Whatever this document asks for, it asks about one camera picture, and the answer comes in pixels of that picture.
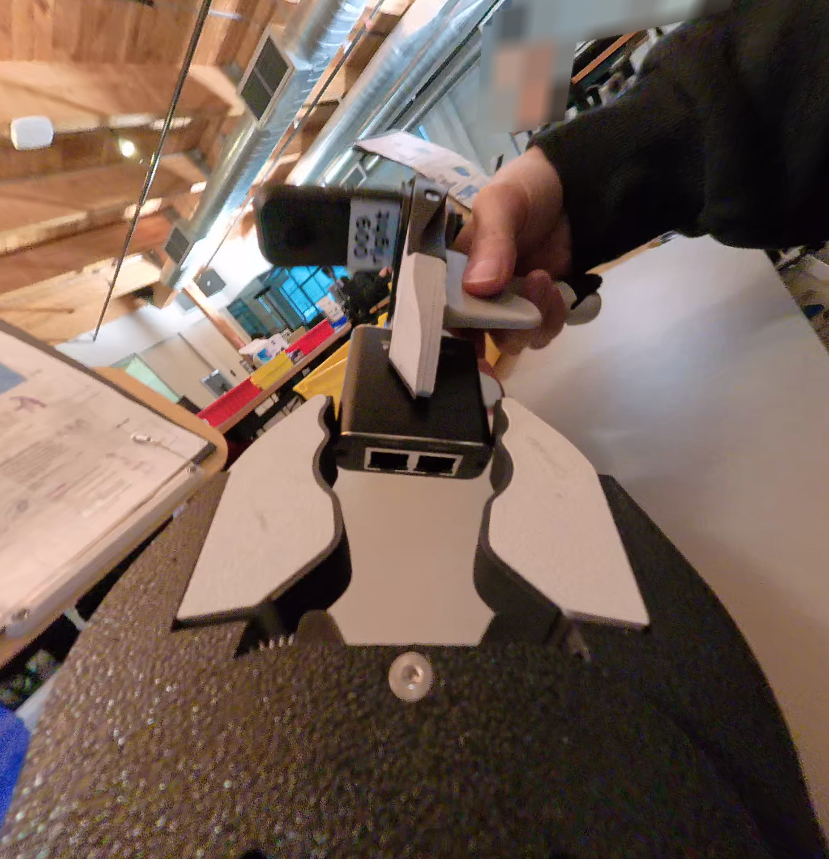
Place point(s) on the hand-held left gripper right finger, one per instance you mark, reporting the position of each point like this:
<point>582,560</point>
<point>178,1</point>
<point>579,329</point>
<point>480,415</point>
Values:
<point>562,537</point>

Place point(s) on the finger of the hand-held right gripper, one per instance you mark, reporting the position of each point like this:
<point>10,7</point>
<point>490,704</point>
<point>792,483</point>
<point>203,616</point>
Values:
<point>418,322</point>

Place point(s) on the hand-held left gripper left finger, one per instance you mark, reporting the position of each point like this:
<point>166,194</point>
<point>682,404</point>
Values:
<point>267,530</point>

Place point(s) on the black ethernet splitter box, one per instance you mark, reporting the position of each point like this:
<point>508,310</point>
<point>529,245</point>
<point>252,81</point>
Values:
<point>387,402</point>

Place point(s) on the yellow plastic bin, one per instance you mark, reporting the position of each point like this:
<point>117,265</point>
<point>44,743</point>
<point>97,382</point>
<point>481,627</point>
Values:
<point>324,376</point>

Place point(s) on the blue plastic bin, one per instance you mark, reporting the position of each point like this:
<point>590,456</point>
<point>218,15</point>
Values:
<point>1,758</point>

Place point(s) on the person's right forearm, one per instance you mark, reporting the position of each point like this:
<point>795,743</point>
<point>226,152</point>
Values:
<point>710,134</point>

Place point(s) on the grey desk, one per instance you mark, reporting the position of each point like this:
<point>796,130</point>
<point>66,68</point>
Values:
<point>690,402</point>

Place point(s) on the person's right hand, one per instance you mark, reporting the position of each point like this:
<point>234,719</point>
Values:
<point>522,221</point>

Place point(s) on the wooden instruction board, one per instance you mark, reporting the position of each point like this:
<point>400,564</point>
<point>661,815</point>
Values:
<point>206,456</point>

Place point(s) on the red plastic bin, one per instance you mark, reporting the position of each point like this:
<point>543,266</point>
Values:
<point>253,392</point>

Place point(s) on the paper instruction sheet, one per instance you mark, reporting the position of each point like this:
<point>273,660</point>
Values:
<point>72,470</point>

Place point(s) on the white ceiling access point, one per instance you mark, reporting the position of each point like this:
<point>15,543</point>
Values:
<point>32,132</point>

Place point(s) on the silver ventilation duct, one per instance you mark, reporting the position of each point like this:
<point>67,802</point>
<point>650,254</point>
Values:
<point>233,168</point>
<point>401,80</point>

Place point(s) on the black wall speaker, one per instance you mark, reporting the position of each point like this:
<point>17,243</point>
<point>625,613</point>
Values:
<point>211,282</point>

